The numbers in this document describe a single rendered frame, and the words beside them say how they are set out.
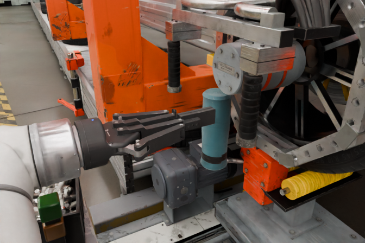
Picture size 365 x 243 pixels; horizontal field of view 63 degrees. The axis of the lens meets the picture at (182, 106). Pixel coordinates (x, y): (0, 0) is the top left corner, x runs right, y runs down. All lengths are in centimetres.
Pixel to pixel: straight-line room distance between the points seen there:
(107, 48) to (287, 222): 89
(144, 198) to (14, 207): 109
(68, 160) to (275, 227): 92
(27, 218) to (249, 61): 41
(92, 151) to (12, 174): 10
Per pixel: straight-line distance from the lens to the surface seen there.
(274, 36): 54
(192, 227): 137
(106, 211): 140
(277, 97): 99
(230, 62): 73
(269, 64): 55
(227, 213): 134
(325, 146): 77
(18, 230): 36
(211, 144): 94
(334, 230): 128
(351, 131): 71
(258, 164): 95
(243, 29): 61
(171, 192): 115
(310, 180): 94
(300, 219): 122
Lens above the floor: 106
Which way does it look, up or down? 24 degrees down
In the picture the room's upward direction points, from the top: straight up
